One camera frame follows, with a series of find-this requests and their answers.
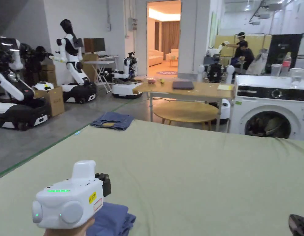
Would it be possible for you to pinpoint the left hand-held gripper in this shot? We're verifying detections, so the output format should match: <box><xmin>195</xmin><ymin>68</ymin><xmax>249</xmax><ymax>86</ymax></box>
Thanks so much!
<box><xmin>32</xmin><ymin>160</ymin><xmax>112</xmax><ymax>230</ymax></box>

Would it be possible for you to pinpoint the blue cloth garment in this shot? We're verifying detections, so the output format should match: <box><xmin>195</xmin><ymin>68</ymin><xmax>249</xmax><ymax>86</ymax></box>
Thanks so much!
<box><xmin>86</xmin><ymin>201</ymin><xmax>137</xmax><ymax>236</ymax></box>

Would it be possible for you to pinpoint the person's left hand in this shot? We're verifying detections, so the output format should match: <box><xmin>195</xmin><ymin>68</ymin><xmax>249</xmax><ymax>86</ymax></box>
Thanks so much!
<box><xmin>43</xmin><ymin>217</ymin><xmax>96</xmax><ymax>236</ymax></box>

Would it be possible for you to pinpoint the folded denim garment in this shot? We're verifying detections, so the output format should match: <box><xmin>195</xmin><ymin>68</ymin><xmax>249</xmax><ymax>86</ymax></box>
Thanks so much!
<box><xmin>90</xmin><ymin>112</ymin><xmax>135</xmax><ymax>131</ymax></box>

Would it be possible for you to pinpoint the brown carton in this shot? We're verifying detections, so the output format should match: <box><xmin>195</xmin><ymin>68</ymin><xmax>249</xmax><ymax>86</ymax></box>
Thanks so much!
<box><xmin>34</xmin><ymin>86</ymin><xmax>65</xmax><ymax>117</ymax></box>

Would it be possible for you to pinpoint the large white and black robot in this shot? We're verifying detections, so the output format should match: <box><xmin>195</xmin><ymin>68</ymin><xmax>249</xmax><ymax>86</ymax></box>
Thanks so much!
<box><xmin>0</xmin><ymin>13</ymin><xmax>50</xmax><ymax>131</ymax></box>

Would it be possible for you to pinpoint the bed with pale green sheet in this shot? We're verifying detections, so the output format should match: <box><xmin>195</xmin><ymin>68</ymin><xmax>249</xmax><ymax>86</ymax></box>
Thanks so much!
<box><xmin>0</xmin><ymin>119</ymin><xmax>304</xmax><ymax>236</ymax></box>

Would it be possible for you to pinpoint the small white wheeled robot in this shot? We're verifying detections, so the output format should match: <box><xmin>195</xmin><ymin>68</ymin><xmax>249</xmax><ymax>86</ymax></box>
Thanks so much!
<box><xmin>112</xmin><ymin>51</ymin><xmax>143</xmax><ymax>99</ymax></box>

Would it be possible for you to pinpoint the white washing machine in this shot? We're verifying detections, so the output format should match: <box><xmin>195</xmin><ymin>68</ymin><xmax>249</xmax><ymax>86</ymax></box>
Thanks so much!
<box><xmin>230</xmin><ymin>52</ymin><xmax>304</xmax><ymax>141</ymax></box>

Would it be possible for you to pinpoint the white humanoid robot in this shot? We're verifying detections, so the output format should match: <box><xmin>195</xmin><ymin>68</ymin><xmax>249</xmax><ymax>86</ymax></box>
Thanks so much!
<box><xmin>53</xmin><ymin>19</ymin><xmax>97</xmax><ymax>104</ymax></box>

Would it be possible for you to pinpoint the folding table with monitors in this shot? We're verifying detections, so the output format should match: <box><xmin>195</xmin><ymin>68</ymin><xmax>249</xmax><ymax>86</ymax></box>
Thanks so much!
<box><xmin>82</xmin><ymin>38</ymin><xmax>120</xmax><ymax>93</ymax></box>

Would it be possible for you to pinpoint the dark robot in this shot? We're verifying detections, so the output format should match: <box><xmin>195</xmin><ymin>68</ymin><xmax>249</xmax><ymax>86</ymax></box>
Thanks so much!
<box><xmin>19</xmin><ymin>43</ymin><xmax>54</xmax><ymax>87</ymax></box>

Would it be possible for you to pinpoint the round wooden table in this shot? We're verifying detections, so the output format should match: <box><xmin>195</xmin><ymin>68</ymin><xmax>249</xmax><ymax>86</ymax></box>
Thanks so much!
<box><xmin>153</xmin><ymin>101</ymin><xmax>218</xmax><ymax>131</ymax></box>

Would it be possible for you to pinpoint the rectangular wooden table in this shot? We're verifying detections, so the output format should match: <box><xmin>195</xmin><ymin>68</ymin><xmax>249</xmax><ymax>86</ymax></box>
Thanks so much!
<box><xmin>139</xmin><ymin>78</ymin><xmax>235</xmax><ymax>132</ymax></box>

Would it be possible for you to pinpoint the white sofa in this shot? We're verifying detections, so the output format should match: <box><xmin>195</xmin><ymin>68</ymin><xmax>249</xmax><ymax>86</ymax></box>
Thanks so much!
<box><xmin>148</xmin><ymin>48</ymin><xmax>164</xmax><ymax>67</ymax></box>

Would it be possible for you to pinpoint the white robot with black torso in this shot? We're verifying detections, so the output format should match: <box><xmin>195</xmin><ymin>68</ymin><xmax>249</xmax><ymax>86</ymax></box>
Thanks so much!
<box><xmin>198</xmin><ymin>55</ymin><xmax>235</xmax><ymax>125</ymax></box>

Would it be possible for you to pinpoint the white armchair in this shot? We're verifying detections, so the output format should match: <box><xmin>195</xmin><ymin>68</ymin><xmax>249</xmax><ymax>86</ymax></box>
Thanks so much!
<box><xmin>165</xmin><ymin>48</ymin><xmax>179</xmax><ymax>62</ymax></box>

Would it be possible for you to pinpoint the group of people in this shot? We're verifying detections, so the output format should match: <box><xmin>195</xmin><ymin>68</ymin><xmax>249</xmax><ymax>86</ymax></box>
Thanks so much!
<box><xmin>222</xmin><ymin>32</ymin><xmax>255</xmax><ymax>75</ymax></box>

